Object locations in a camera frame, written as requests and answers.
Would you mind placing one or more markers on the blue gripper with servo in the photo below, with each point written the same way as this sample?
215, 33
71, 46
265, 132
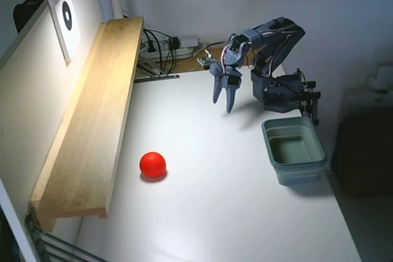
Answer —
226, 83

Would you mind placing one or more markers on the red ball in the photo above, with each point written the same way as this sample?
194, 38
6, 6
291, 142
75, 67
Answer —
152, 164

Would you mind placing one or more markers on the blue 3D-printed robot arm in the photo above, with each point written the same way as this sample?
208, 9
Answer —
276, 38

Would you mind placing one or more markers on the grey collapsible container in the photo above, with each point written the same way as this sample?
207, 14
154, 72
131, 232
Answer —
294, 176

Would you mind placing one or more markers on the white power strip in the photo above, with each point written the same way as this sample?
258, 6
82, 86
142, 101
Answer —
184, 51

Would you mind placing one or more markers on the white power adapter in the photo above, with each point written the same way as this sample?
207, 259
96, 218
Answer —
188, 41

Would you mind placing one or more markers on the black power plug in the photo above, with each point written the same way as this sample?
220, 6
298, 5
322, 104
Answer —
151, 48
173, 43

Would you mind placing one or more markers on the black table clamp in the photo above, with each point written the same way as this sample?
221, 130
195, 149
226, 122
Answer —
313, 95
311, 84

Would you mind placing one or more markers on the long wooden shelf board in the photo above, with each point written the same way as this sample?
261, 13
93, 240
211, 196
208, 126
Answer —
92, 121

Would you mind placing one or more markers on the dark bulky seat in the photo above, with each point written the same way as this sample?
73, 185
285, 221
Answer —
368, 157

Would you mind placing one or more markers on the pale grey box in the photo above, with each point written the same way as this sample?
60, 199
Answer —
382, 78

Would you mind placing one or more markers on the small wrist camera board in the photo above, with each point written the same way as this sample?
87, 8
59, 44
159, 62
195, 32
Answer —
205, 60

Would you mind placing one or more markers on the grey metal shelf bracket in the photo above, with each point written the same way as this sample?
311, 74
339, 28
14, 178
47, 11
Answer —
156, 77
37, 243

